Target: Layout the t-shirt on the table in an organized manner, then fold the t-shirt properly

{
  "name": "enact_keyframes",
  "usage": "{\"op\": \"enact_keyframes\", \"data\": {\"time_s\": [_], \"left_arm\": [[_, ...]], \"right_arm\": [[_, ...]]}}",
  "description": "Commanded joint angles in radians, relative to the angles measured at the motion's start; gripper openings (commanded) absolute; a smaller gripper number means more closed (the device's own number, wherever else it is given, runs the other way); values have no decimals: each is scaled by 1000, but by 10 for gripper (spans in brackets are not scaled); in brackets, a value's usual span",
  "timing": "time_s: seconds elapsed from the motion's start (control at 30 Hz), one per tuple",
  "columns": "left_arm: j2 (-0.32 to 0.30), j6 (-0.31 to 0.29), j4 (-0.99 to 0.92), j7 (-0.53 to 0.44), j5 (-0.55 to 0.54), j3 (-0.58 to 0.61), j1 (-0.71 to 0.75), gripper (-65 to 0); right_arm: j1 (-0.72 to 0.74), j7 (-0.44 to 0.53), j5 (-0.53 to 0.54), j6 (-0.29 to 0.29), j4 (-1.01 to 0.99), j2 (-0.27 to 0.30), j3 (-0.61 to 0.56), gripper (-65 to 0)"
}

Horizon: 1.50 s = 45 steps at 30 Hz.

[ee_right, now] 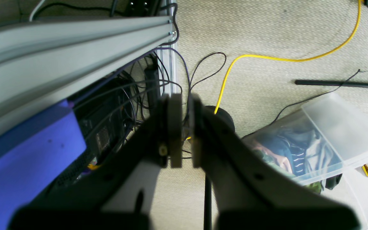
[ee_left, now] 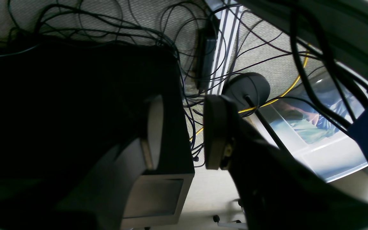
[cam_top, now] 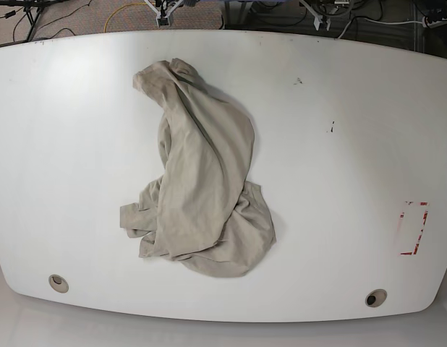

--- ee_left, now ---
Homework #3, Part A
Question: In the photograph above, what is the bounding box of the black computer tower case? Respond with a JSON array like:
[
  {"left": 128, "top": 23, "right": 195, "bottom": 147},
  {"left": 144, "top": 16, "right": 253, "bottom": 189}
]
[{"left": 0, "top": 40, "right": 194, "bottom": 230}]

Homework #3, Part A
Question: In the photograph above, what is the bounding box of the black round stand base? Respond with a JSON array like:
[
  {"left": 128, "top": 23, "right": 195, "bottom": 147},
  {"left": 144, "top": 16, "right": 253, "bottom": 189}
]
[{"left": 221, "top": 73, "right": 271, "bottom": 111}]

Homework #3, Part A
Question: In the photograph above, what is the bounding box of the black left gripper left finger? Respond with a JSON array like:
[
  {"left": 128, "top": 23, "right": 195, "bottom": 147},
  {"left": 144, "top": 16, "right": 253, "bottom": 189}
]
[{"left": 57, "top": 95, "right": 164, "bottom": 230}]

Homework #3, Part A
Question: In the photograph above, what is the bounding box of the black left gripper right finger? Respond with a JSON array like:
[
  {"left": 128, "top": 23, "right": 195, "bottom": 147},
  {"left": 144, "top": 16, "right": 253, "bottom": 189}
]
[{"left": 203, "top": 95, "right": 368, "bottom": 230}]

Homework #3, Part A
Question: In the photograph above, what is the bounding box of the yellow cable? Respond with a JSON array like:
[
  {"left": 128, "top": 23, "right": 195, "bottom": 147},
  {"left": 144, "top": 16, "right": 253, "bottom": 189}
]
[{"left": 189, "top": 48, "right": 310, "bottom": 141}]

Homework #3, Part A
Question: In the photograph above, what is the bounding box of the clear plastic storage bin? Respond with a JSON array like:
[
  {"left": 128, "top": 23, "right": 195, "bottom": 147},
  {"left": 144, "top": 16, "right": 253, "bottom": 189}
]
[{"left": 248, "top": 84, "right": 368, "bottom": 182}]

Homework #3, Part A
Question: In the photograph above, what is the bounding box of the black power strip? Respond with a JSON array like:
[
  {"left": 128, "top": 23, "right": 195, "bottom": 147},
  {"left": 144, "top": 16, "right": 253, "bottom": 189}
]
[{"left": 195, "top": 18, "right": 219, "bottom": 93}]

